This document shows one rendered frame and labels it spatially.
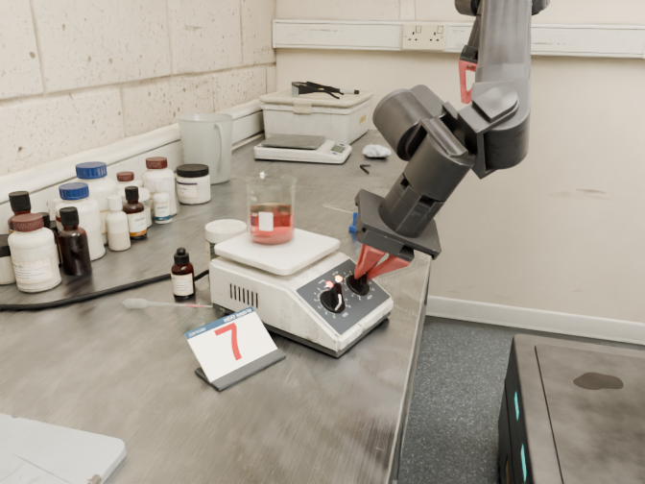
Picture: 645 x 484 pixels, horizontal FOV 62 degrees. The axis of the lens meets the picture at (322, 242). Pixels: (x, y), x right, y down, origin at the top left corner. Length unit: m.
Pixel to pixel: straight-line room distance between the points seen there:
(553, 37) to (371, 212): 1.49
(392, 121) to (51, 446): 0.45
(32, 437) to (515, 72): 0.57
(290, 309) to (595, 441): 0.77
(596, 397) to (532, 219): 0.96
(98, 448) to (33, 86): 0.70
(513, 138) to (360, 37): 1.50
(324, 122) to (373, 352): 1.18
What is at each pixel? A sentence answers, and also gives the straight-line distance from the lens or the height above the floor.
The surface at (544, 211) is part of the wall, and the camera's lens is 2.16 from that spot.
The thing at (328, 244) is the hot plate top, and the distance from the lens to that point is 0.69.
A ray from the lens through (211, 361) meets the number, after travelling 0.59.
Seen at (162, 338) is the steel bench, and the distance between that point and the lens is 0.67.
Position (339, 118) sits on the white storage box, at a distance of 1.71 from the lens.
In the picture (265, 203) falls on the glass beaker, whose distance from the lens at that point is 0.65.
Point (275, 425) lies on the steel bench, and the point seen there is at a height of 0.75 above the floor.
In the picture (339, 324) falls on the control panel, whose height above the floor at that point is 0.79.
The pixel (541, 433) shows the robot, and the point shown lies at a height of 0.36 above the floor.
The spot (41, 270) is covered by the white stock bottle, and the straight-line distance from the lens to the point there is 0.82.
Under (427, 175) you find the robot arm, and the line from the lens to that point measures 0.56.
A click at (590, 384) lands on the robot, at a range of 1.39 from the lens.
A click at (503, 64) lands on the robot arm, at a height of 1.06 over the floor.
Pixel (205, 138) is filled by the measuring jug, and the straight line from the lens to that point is 1.27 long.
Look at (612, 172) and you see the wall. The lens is 2.16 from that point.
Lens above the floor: 1.09
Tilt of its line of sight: 21 degrees down
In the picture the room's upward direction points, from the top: 1 degrees clockwise
